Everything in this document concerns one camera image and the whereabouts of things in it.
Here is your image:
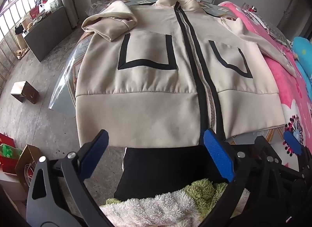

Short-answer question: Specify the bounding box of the open cardboard box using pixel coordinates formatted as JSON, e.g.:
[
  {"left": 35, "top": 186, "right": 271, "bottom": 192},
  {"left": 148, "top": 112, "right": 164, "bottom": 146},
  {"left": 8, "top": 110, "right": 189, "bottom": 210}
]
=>
[{"left": 15, "top": 144, "right": 43, "bottom": 193}]

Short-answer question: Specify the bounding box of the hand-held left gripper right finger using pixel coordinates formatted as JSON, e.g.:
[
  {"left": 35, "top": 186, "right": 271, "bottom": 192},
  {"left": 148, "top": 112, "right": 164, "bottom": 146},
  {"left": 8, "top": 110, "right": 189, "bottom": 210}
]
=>
[{"left": 202, "top": 129, "right": 287, "bottom": 227}]

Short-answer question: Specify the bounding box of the white green fleece garment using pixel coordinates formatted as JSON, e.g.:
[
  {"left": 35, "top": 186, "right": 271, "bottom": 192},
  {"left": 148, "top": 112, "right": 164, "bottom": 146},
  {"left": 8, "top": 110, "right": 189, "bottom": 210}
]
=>
[{"left": 100, "top": 178, "right": 249, "bottom": 227}]

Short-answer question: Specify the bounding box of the brown cardboard box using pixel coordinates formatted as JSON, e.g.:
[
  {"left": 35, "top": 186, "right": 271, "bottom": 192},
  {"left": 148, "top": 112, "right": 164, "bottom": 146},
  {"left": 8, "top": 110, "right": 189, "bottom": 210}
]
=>
[{"left": 10, "top": 81, "right": 39, "bottom": 104}]

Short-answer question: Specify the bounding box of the white plastic bag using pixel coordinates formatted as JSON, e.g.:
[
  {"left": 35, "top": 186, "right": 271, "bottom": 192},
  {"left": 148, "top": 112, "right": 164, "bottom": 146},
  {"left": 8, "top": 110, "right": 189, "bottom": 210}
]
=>
[{"left": 39, "top": 0, "right": 58, "bottom": 13}]

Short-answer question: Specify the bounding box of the blue pillow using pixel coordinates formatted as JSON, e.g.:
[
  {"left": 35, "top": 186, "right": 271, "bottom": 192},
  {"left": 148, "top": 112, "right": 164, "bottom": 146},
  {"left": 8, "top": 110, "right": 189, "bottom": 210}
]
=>
[{"left": 291, "top": 36, "right": 312, "bottom": 81}]

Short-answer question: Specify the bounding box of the clear plastic bag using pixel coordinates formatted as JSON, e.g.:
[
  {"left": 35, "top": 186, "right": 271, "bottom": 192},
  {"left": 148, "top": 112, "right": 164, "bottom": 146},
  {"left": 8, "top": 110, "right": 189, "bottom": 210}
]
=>
[{"left": 85, "top": 0, "right": 113, "bottom": 15}]

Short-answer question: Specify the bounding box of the dark cabinet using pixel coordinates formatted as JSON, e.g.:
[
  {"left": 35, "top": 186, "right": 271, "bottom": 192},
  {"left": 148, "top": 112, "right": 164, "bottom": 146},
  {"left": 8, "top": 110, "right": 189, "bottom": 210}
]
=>
[{"left": 23, "top": 6, "right": 74, "bottom": 62}]

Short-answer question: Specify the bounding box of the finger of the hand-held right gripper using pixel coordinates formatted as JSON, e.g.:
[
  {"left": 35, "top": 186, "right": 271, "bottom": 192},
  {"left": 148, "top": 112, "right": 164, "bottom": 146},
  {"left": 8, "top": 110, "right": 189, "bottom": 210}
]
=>
[
  {"left": 254, "top": 136, "right": 285, "bottom": 169},
  {"left": 283, "top": 131, "right": 312, "bottom": 184}
]

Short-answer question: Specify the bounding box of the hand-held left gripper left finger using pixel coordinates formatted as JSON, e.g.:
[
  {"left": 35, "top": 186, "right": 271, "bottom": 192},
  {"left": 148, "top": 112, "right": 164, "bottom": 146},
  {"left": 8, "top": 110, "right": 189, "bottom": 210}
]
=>
[{"left": 26, "top": 129, "right": 110, "bottom": 227}]

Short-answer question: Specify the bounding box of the pink floral blanket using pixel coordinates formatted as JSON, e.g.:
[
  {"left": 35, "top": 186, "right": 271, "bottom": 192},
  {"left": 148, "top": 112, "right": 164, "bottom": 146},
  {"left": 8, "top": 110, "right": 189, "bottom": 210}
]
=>
[{"left": 218, "top": 1, "right": 312, "bottom": 169}]

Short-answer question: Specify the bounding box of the red gift box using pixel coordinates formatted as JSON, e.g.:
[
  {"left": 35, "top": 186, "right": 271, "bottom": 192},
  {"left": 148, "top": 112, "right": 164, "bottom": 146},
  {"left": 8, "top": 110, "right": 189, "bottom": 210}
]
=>
[{"left": 29, "top": 6, "right": 40, "bottom": 19}]

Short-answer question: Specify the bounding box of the beige zip jacket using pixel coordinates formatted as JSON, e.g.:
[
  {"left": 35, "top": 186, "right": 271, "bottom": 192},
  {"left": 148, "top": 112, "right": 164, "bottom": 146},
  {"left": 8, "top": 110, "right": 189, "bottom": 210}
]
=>
[{"left": 75, "top": 0, "right": 298, "bottom": 149}]

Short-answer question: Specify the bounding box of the door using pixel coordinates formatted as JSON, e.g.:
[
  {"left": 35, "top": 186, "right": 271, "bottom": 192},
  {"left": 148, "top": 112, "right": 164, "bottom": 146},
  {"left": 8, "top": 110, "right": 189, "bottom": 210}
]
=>
[{"left": 278, "top": 0, "right": 310, "bottom": 40}]

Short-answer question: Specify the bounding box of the green packet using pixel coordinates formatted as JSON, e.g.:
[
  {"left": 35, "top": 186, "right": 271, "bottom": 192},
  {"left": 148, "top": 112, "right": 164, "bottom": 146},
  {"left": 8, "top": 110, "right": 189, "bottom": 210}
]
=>
[{"left": 0, "top": 144, "right": 22, "bottom": 164}]

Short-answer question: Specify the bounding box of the silver cushion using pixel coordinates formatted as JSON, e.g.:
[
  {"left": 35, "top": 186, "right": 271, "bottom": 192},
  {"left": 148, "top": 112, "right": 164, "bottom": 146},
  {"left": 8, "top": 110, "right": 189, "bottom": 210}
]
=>
[{"left": 246, "top": 10, "right": 292, "bottom": 47}]

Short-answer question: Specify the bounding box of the metal window railing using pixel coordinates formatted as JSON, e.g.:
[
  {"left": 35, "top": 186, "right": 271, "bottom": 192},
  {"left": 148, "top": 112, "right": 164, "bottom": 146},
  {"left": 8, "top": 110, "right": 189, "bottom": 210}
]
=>
[{"left": 0, "top": 0, "right": 42, "bottom": 81}]

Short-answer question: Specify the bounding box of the printed tablecloth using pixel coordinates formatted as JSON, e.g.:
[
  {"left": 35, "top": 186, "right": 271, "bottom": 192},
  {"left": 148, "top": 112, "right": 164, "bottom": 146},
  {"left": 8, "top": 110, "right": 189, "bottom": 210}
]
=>
[{"left": 49, "top": 0, "right": 290, "bottom": 145}]

